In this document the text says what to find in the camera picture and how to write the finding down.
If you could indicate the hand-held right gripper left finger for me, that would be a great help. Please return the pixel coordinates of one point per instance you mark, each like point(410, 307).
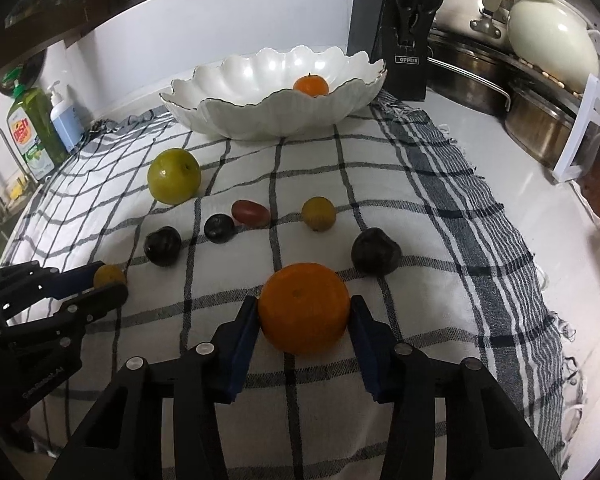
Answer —
point(242, 345)

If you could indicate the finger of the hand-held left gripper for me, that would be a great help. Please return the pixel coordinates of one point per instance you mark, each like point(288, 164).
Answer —
point(100, 300)
point(75, 280)

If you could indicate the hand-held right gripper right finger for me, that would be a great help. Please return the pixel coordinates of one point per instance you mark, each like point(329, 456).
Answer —
point(367, 355)

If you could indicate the yellow brown small fruit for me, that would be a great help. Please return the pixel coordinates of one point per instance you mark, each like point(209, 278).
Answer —
point(318, 214)
point(109, 275)

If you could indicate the orange tangerine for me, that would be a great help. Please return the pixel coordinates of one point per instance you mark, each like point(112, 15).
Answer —
point(310, 85)
point(304, 307)

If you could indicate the red oval tomato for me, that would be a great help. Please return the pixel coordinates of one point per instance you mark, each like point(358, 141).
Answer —
point(250, 212)

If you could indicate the green apple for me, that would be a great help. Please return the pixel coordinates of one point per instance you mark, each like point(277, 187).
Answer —
point(174, 176)

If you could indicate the white scalloped bowl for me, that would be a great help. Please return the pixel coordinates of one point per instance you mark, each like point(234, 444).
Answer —
point(250, 85)

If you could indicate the large dark purple plum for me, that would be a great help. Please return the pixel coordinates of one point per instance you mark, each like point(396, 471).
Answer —
point(376, 251)

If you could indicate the yellow sponge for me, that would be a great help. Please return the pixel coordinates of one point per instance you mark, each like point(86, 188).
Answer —
point(17, 187)

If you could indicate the green dish soap bottle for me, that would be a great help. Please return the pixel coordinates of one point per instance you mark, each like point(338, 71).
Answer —
point(35, 130)

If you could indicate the blue white pump bottle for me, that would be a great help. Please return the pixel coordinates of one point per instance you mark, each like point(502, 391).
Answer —
point(66, 122)

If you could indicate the black white checked cloth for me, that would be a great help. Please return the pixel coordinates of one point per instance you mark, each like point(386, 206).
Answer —
point(330, 160)

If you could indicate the stainless steel pot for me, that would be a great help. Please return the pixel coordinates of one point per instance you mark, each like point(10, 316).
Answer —
point(535, 125)
point(460, 70)

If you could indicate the wooden beaded trivet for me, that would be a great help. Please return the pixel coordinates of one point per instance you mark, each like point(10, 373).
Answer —
point(547, 75)

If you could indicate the white corner shelf rack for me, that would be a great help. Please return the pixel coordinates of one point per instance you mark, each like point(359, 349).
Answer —
point(592, 95)

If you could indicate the black knife block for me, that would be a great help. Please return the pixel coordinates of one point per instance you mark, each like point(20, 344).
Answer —
point(365, 10)

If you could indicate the white pot with lid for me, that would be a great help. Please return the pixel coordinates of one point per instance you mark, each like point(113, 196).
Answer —
point(455, 10)

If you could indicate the cream ceramic teapot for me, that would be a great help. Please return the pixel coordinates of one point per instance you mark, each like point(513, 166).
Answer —
point(550, 45)

